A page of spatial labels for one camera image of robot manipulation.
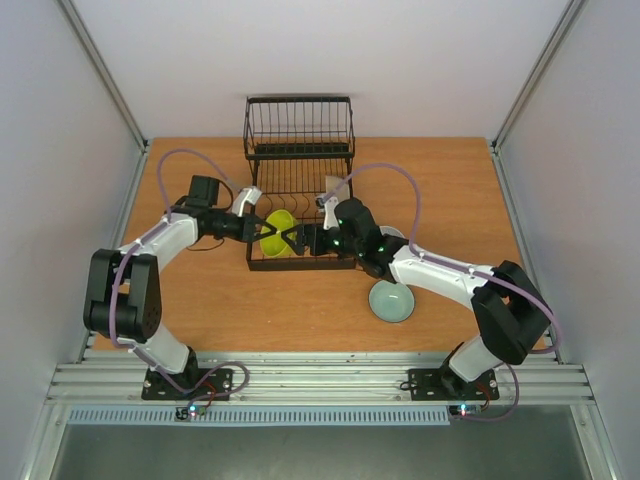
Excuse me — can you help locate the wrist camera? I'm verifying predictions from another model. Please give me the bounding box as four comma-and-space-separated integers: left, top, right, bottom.
231, 186, 262, 217
316, 195, 340, 230

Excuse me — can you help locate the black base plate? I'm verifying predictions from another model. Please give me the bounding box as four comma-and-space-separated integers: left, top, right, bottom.
141, 368, 234, 401
401, 368, 500, 402

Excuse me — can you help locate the lime green bowl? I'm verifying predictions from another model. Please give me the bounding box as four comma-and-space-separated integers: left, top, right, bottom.
259, 209, 298, 259

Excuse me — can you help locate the pale teal bowl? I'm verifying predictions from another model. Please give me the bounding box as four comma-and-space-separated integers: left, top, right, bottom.
368, 281, 415, 323

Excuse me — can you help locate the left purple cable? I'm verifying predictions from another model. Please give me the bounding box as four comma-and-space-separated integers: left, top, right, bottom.
107, 148, 251, 396

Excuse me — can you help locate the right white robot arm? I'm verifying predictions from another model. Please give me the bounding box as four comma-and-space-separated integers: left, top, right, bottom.
278, 198, 553, 399

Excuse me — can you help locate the cream beige bowl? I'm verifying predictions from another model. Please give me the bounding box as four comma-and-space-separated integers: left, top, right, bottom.
325, 175, 351, 201

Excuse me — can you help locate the white bowl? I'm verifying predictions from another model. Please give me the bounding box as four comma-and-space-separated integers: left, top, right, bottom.
380, 226, 406, 241

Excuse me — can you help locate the left small circuit board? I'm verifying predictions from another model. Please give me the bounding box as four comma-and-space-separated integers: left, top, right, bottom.
174, 405, 208, 421

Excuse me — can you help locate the right small circuit board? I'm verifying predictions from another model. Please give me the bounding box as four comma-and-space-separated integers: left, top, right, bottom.
449, 403, 483, 417

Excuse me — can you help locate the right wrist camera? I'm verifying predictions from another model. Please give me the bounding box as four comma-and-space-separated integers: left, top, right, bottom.
316, 195, 340, 230

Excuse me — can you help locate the grey slotted cable duct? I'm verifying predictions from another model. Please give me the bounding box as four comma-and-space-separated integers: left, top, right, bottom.
67, 405, 450, 427

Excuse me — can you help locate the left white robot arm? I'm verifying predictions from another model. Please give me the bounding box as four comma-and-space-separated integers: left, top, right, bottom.
83, 175, 276, 398

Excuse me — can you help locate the black wire dish rack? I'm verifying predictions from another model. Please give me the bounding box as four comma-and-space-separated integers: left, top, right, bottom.
243, 94, 356, 271

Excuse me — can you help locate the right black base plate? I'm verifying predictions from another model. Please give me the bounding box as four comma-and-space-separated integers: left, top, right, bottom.
401, 368, 500, 402

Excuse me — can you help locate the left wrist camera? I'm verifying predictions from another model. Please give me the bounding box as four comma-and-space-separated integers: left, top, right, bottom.
231, 186, 262, 217

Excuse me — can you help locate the small circuit board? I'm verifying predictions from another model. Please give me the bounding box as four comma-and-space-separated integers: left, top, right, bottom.
449, 403, 483, 417
174, 405, 208, 421

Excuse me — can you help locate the aluminium rail base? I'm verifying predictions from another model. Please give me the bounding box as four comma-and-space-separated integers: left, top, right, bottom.
45, 349, 595, 406

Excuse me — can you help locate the purple cable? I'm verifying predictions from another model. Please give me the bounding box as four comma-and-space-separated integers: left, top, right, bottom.
319, 162, 564, 425
107, 148, 251, 396

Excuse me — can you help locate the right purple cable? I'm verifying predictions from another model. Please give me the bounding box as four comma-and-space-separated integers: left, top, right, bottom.
319, 162, 564, 425

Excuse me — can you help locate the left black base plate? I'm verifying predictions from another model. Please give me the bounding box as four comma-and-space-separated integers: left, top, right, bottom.
141, 368, 234, 401

